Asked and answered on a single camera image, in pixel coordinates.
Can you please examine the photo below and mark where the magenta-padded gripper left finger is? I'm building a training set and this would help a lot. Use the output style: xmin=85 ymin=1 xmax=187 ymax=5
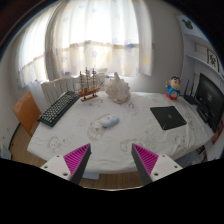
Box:
xmin=40 ymin=143 xmax=92 ymax=185

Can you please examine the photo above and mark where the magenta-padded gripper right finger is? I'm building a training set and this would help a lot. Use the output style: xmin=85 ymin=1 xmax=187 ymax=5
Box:
xmin=130 ymin=143 xmax=184 ymax=186

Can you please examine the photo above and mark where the white cartoon-print computer mouse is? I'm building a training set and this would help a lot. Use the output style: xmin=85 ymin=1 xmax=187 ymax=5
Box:
xmin=99 ymin=114 xmax=120 ymax=128

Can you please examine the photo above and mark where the black mouse pad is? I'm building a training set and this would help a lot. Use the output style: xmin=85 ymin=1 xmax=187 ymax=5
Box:
xmin=149 ymin=105 xmax=188 ymax=131

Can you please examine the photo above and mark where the white printed tablecloth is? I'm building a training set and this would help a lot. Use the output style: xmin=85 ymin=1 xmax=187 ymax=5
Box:
xmin=27 ymin=90 xmax=214 ymax=174

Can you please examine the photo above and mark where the black keyboard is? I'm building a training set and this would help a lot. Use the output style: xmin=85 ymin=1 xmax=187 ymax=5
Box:
xmin=37 ymin=90 xmax=80 ymax=128

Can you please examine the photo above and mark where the wooden sailing ship model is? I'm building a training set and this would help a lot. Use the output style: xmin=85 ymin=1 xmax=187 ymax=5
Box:
xmin=77 ymin=67 xmax=104 ymax=102

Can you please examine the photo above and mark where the orange wooden chair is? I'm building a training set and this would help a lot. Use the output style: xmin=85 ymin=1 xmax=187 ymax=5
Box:
xmin=8 ymin=91 xmax=43 ymax=158

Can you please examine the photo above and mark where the large white conch shell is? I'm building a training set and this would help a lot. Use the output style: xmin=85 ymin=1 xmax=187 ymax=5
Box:
xmin=105 ymin=71 xmax=132 ymax=104

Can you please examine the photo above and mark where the cartoon boy figurine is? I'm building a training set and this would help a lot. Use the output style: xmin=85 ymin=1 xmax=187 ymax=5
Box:
xmin=164 ymin=76 xmax=182 ymax=101

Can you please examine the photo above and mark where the black monitor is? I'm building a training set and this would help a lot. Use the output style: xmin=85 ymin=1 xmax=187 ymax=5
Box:
xmin=195 ymin=72 xmax=224 ymax=134

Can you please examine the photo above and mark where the sheer white star-print curtain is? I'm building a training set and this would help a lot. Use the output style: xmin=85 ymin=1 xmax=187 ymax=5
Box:
xmin=16 ymin=0 xmax=154 ymax=88

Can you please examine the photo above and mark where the white wall shelf unit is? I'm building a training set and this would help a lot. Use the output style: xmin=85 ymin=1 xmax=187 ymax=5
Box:
xmin=176 ymin=13 xmax=224 ymax=81

